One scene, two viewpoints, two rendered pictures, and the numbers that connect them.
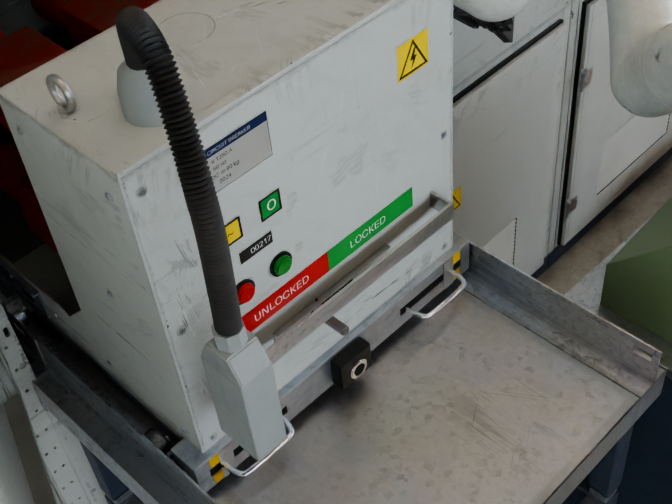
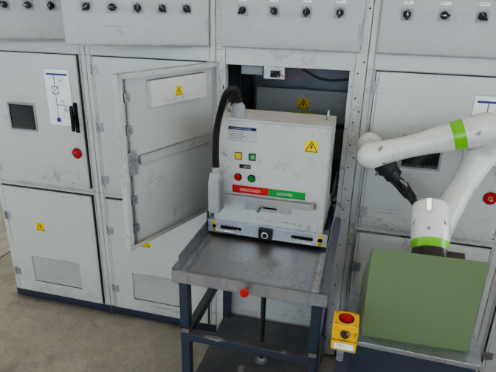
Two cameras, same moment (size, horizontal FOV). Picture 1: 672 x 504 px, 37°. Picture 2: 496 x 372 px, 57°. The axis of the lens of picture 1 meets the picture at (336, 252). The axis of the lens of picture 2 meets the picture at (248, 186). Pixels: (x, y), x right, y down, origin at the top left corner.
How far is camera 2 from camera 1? 1.45 m
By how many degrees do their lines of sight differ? 51
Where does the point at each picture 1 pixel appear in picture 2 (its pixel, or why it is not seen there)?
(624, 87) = not seen: hidden behind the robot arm
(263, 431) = (211, 202)
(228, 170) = (241, 136)
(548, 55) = (475, 257)
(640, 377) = (318, 290)
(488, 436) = (268, 269)
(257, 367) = (214, 180)
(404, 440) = (253, 256)
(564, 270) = not seen: outside the picture
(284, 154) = (260, 145)
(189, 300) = (222, 165)
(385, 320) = (284, 233)
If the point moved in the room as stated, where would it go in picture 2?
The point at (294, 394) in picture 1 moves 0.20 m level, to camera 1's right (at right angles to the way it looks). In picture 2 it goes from (244, 226) to (271, 245)
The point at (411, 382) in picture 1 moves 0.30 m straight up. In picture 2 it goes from (274, 252) to (277, 187)
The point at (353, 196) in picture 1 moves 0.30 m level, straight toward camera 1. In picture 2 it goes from (281, 177) to (218, 190)
